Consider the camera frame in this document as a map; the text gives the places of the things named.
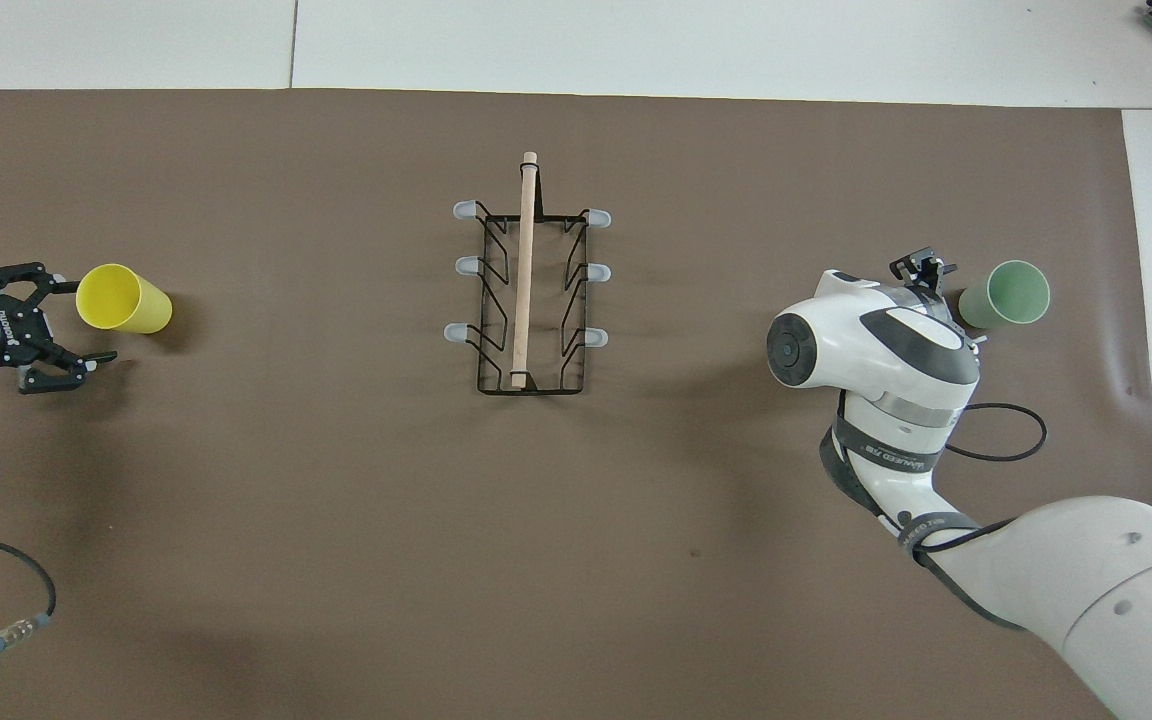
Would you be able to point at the pale green plastic cup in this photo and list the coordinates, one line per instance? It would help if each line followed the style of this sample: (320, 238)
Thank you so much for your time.
(996, 300)

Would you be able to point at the yellow plastic cup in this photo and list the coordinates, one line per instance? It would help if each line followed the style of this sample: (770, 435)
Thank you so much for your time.
(126, 300)

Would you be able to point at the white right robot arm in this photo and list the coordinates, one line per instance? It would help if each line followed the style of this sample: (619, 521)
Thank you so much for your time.
(886, 350)

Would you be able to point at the brown table mat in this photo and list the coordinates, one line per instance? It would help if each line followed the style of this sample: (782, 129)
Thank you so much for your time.
(336, 500)

